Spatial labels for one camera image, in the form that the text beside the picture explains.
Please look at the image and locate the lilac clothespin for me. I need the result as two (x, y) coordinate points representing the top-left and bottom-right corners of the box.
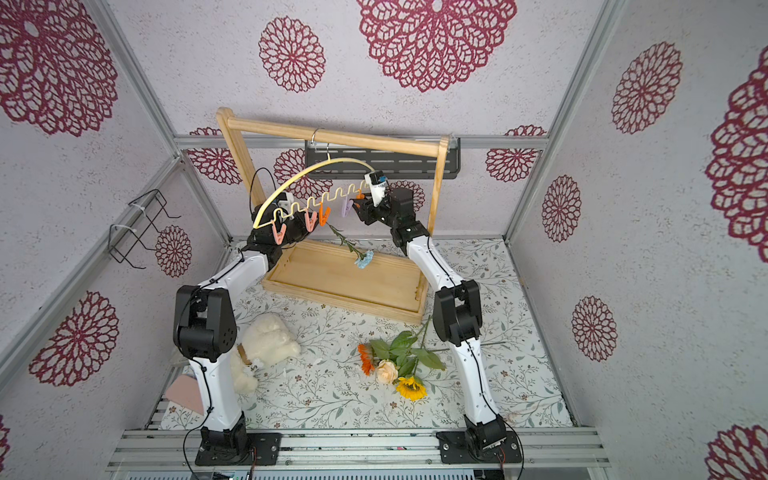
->
(341, 199), (354, 218)

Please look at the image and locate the yellow wavy clothes hanger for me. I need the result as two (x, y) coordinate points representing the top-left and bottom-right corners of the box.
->
(252, 128), (378, 230)

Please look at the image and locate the light blue artificial flower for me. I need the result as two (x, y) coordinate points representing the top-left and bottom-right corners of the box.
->
(328, 224), (375, 269)

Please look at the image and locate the peach artificial rose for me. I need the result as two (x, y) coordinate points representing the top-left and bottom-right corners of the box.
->
(368, 314), (448, 386)

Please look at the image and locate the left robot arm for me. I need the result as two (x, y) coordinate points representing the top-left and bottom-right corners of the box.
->
(173, 214), (314, 458)

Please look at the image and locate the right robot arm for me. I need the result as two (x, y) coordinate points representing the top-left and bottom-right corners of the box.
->
(352, 185), (507, 457)

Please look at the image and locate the wooden clothes rack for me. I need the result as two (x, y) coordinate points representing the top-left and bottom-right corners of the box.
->
(216, 107), (451, 324)

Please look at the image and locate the pink clothespin far left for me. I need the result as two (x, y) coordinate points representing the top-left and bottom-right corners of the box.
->
(271, 220), (287, 245)

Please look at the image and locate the pink clothespin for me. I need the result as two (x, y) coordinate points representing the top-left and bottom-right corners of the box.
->
(304, 210), (318, 233)
(271, 220), (287, 245)

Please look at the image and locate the white plush teddy bear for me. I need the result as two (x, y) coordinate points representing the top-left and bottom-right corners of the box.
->
(230, 312), (301, 395)

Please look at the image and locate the orange artificial flower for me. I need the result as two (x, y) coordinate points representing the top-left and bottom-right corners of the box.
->
(357, 344), (375, 376)

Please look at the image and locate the pink box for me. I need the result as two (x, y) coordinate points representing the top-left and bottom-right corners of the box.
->
(165, 374), (205, 415)

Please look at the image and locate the yellow artificial sunflower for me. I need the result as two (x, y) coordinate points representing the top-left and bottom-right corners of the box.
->
(395, 335), (508, 402)

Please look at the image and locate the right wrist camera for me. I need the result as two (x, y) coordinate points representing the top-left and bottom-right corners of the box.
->
(365, 170), (388, 207)

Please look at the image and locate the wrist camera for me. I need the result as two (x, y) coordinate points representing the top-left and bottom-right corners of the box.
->
(276, 191), (295, 214)
(365, 170), (388, 207)

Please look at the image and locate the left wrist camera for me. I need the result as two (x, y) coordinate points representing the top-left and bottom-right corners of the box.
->
(276, 191), (295, 214)

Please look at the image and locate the black wall shelf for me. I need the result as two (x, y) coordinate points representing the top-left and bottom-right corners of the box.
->
(304, 141), (437, 180)

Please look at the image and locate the black wire wall rack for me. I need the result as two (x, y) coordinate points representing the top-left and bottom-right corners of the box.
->
(106, 188), (180, 270)

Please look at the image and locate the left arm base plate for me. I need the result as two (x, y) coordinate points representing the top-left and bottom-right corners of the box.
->
(194, 432), (282, 467)

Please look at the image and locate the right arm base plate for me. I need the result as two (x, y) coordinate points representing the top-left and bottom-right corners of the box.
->
(435, 431), (524, 465)

